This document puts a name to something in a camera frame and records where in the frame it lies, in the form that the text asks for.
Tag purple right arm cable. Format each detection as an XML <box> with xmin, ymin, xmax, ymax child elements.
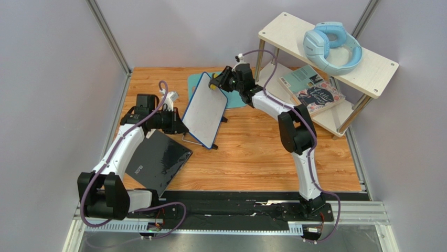
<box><xmin>236</xmin><ymin>49</ymin><xmax>341</xmax><ymax>244</ymax></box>

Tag teal book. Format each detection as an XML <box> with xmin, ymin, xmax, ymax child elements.
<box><xmin>278</xmin><ymin>65</ymin><xmax>324</xmax><ymax>96</ymax></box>

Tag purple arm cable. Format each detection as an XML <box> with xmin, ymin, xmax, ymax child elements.
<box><xmin>236</xmin><ymin>49</ymin><xmax>341</xmax><ymax>244</ymax></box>
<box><xmin>79</xmin><ymin>81</ymin><xmax>187</xmax><ymax>249</ymax></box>

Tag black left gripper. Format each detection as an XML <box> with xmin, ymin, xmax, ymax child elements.
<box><xmin>150</xmin><ymin>108</ymin><xmax>189</xmax><ymax>135</ymax></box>

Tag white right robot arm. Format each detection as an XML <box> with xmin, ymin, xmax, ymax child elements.
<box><xmin>208</xmin><ymin>64</ymin><xmax>326</xmax><ymax>218</ymax></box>

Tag grey slotted cable duct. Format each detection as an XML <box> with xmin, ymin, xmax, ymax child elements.
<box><xmin>84</xmin><ymin>220</ymin><xmax>304</xmax><ymax>236</ymax></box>

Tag blue-framed whiteboard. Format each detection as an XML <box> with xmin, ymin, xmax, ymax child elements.
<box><xmin>182</xmin><ymin>72</ymin><xmax>228</xmax><ymax>150</ymax></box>

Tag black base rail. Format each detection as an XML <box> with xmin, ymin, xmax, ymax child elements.
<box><xmin>125</xmin><ymin>191</ymin><xmax>339</xmax><ymax>232</ymax></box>

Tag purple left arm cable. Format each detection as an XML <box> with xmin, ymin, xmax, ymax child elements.
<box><xmin>79</xmin><ymin>81</ymin><xmax>187</xmax><ymax>249</ymax></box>

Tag light blue headphones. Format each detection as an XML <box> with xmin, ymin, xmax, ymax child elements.
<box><xmin>303</xmin><ymin>22</ymin><xmax>363</xmax><ymax>76</ymax></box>

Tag white two-tier shelf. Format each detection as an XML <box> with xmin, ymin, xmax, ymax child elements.
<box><xmin>258</xmin><ymin>12</ymin><xmax>399</xmax><ymax>138</ymax></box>

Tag floral dark book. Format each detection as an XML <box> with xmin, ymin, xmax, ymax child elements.
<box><xmin>292</xmin><ymin>81</ymin><xmax>346</xmax><ymax>117</ymax></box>

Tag black square plate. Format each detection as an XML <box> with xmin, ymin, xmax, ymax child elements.
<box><xmin>125</xmin><ymin>130</ymin><xmax>193</xmax><ymax>196</ymax></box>

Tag teal cutting board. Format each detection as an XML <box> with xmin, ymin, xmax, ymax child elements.
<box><xmin>187</xmin><ymin>73</ymin><xmax>246</xmax><ymax>109</ymax></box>

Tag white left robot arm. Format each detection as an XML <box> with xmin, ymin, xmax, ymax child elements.
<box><xmin>77</xmin><ymin>90</ymin><xmax>189</xmax><ymax>227</ymax></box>

